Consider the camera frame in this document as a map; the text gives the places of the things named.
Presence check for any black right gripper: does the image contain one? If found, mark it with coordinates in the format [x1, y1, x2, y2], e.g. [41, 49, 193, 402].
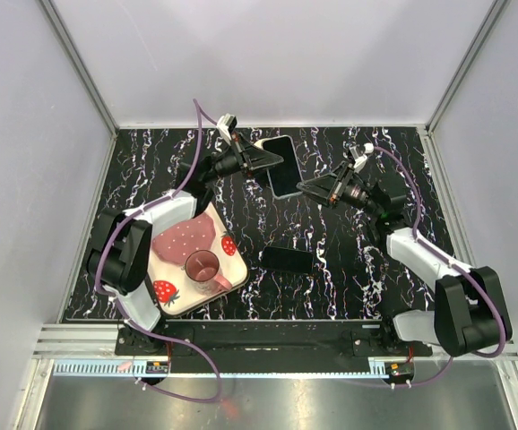
[297, 162, 381, 218]

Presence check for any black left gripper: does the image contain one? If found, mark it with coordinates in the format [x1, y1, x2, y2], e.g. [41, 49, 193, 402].
[202, 133, 283, 185]

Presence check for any phone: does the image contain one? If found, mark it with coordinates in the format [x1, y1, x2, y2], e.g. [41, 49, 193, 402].
[262, 135, 302, 200]

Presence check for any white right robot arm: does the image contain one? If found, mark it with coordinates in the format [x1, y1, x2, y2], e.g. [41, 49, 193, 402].
[298, 161, 513, 357]

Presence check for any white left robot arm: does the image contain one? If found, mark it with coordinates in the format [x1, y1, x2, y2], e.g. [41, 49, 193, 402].
[83, 132, 284, 355]

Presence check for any cream ceramic bowl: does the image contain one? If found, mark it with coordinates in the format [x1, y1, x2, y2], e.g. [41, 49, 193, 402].
[254, 139, 267, 150]

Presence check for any black smartphone on table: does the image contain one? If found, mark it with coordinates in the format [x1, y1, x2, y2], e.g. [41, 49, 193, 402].
[260, 246, 314, 274]

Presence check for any pink dotted plate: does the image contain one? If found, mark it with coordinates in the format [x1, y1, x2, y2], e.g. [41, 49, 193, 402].
[151, 213, 216, 266]

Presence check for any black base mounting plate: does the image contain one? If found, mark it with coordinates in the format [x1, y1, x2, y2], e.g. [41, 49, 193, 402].
[114, 318, 434, 359]

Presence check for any white strawberry tray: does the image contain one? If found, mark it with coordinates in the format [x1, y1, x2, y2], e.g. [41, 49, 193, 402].
[148, 204, 248, 317]

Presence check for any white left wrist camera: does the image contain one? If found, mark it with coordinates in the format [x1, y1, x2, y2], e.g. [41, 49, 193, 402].
[215, 114, 237, 142]

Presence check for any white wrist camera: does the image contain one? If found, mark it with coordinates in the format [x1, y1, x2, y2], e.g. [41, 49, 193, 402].
[215, 114, 237, 142]
[349, 142, 374, 173]

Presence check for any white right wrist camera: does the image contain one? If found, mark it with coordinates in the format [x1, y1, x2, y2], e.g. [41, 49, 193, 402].
[349, 142, 374, 173]

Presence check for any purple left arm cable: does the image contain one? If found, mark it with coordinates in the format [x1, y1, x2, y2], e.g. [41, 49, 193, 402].
[95, 98, 224, 403]

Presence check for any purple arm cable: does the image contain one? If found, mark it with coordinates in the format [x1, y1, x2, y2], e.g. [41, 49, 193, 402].
[95, 98, 224, 403]
[330, 145, 514, 390]

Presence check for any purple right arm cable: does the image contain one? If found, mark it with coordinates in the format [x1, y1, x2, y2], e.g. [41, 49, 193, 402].
[330, 145, 514, 390]

